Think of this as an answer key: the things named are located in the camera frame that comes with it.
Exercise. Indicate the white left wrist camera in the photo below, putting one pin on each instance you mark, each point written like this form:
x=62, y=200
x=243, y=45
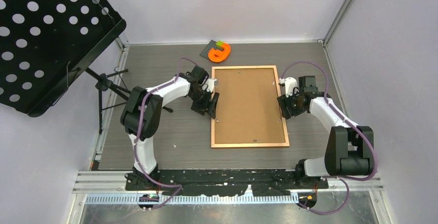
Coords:
x=210, y=85

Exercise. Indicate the grey lego baseplate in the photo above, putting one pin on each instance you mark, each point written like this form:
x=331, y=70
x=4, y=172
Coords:
x=205, y=51

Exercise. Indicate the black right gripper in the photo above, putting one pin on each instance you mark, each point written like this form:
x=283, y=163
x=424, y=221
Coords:
x=284, y=102

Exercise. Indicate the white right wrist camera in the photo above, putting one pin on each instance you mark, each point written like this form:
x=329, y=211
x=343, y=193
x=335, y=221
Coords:
x=289, y=83

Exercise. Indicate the aluminium rail with ruler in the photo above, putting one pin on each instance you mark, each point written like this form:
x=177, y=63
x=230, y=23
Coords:
x=109, y=187

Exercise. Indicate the brown cardboard backing board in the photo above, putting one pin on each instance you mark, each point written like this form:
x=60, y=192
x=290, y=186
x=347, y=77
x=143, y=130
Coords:
x=248, y=106

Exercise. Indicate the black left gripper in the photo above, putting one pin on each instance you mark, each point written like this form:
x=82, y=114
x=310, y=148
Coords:
x=202, y=109

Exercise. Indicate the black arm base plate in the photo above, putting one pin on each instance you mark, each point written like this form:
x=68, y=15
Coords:
x=222, y=182

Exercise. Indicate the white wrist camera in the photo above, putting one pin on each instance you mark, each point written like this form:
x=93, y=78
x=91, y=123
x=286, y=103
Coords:
x=210, y=85
x=289, y=83

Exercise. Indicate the black perforated music stand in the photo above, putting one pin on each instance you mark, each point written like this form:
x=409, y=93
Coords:
x=47, y=44

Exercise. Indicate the wooden picture frame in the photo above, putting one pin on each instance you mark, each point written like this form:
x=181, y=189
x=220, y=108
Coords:
x=249, y=145

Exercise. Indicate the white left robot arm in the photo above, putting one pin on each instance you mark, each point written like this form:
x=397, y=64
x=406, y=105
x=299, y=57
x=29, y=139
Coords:
x=142, y=113

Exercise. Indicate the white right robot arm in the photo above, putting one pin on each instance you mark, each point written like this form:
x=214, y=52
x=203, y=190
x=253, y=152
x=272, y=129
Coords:
x=348, y=152

